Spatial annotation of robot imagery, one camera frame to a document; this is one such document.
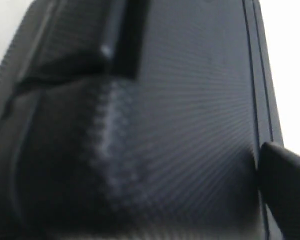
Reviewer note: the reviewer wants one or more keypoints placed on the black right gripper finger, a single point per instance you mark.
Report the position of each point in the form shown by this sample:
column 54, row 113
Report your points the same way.
column 279, row 182

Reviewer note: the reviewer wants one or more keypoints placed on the black plastic carry case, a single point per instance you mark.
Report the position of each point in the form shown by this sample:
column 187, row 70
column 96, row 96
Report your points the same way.
column 136, row 120

